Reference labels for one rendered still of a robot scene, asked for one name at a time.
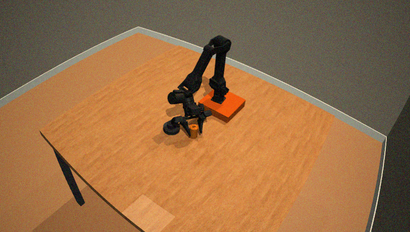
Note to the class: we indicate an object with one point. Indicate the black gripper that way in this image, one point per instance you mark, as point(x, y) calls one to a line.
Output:
point(182, 120)

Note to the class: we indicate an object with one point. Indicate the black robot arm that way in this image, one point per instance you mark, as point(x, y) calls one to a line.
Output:
point(193, 81)

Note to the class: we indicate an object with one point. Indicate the black round pedestal with short shaft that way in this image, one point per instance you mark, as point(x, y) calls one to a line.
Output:
point(171, 129)

